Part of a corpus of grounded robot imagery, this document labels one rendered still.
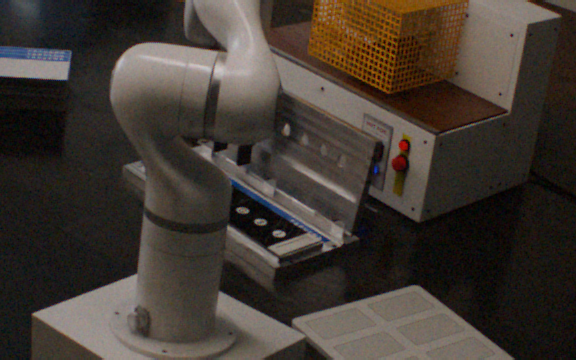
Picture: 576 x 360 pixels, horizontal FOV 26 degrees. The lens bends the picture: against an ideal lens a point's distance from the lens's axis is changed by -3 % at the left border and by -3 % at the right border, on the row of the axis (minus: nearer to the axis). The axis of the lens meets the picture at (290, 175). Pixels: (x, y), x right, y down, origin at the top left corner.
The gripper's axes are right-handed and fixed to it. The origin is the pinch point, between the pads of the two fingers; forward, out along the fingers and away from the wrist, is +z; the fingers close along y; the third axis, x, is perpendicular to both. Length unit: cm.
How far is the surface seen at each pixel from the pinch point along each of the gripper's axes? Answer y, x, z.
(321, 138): 16.7, 5.9, -8.1
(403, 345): 57, -12, 7
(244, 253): 21.9, -15.2, 6.9
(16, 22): -97, 12, 9
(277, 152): 7.2, 4.8, -1.4
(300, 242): 26.5, -6.5, 5.0
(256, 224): 17.9, -9.1, 4.9
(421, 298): 49.2, 1.0, 7.0
